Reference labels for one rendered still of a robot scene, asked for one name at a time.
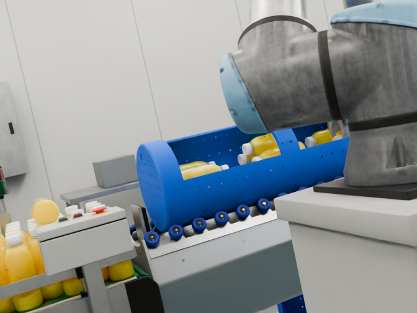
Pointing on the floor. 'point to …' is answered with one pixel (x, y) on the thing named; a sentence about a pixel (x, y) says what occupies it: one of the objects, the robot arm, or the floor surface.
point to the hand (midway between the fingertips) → (339, 138)
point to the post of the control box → (96, 288)
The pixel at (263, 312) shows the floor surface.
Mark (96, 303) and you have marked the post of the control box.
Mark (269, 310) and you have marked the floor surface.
